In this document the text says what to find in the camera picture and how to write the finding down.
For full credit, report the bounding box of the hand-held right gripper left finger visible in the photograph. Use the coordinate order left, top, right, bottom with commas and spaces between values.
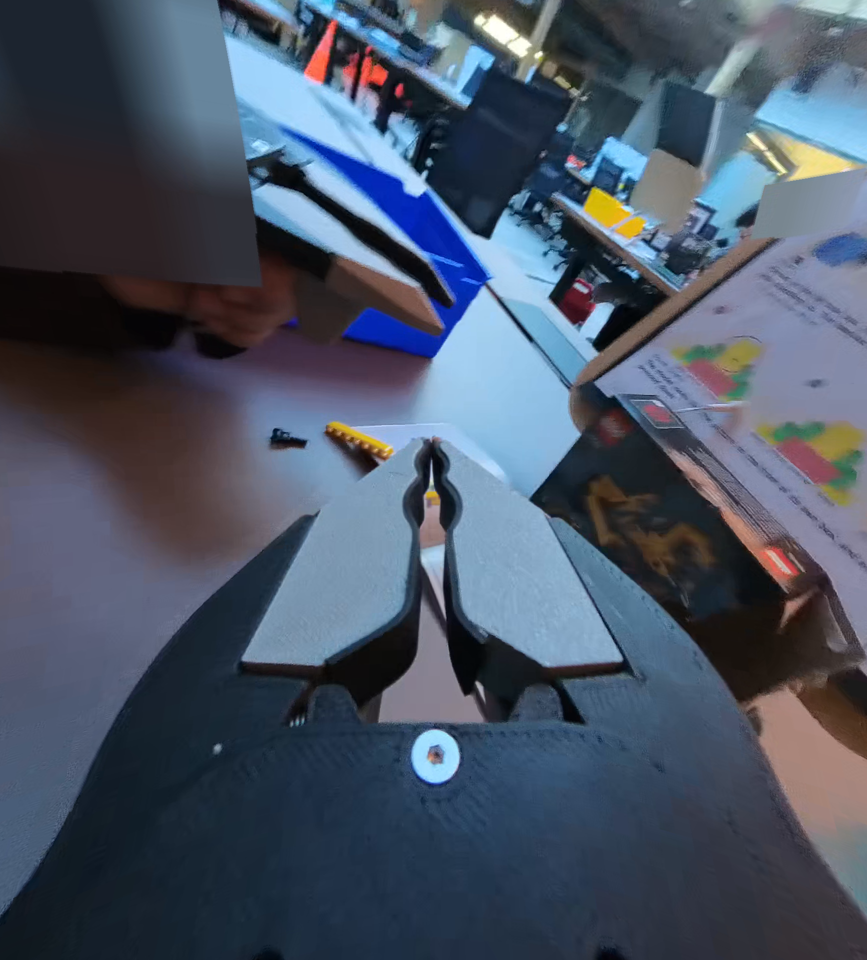
242, 438, 432, 710

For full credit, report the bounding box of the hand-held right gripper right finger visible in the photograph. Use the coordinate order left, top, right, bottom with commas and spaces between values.
432, 438, 626, 697

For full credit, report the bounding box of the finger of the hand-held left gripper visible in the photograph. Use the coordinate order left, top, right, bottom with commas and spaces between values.
249, 157, 457, 346

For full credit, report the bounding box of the lego instruction booklet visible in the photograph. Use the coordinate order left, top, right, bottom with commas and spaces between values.
358, 423, 511, 526

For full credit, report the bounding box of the yellow lego beam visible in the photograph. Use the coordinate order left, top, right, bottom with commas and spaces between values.
325, 420, 396, 461

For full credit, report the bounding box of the black lego box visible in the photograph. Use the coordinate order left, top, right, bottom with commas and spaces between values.
531, 386, 867, 702

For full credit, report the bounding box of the person's left hand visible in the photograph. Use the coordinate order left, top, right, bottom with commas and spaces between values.
103, 256, 300, 354

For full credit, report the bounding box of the blue plastic bin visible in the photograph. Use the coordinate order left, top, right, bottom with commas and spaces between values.
283, 127, 492, 360

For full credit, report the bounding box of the black office chair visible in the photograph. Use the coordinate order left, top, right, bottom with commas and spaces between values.
426, 66, 574, 238

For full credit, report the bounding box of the wooden display board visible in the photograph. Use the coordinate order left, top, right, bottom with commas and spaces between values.
568, 163, 867, 775

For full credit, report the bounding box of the orange traffic cone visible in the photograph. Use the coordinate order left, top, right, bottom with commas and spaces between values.
303, 20, 340, 86

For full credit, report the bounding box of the red object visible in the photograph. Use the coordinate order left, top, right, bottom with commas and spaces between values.
558, 278, 597, 326

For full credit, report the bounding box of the yellow storage bin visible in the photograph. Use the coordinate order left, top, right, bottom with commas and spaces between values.
582, 187, 649, 242

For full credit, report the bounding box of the background wooden desk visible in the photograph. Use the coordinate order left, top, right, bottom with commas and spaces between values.
552, 191, 684, 300

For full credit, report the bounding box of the brown cardboard box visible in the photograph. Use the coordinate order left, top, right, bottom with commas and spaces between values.
631, 148, 705, 234

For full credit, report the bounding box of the printed instruction sheet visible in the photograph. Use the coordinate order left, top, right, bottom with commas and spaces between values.
597, 150, 867, 715

